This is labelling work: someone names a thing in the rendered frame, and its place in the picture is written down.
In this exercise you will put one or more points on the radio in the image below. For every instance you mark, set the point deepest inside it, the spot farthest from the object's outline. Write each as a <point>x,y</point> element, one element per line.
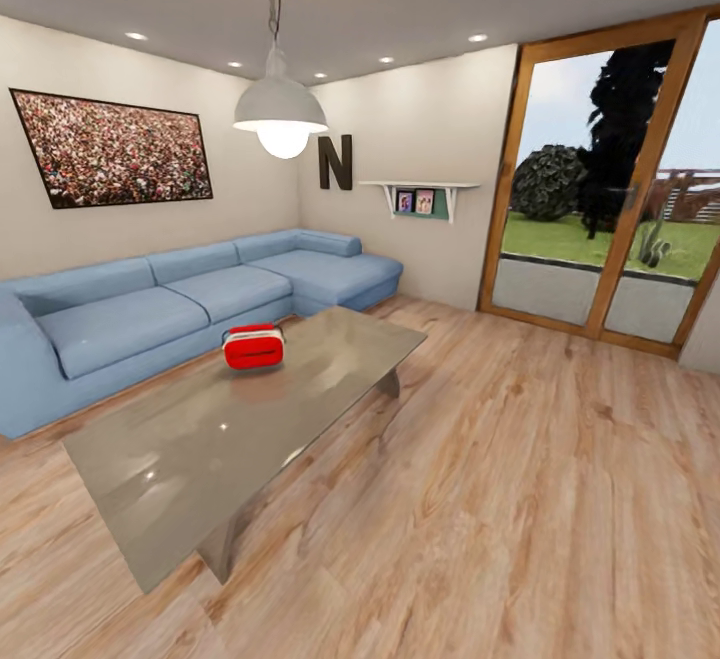
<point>253,346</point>

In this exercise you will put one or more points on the decorative sign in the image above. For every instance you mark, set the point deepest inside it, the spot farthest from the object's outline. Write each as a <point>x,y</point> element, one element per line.
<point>328,156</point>

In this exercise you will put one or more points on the sofa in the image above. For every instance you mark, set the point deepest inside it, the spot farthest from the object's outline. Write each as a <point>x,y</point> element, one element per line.
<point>73,339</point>

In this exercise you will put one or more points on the picture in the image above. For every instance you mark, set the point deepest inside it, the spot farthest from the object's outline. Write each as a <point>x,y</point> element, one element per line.
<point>98,153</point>
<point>405,201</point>
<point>424,201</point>

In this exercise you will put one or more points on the room light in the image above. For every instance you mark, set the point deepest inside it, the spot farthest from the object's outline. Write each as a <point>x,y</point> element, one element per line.
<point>277,97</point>

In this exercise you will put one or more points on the coffee table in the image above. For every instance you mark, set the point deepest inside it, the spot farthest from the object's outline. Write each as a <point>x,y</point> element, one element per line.
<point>171,473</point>

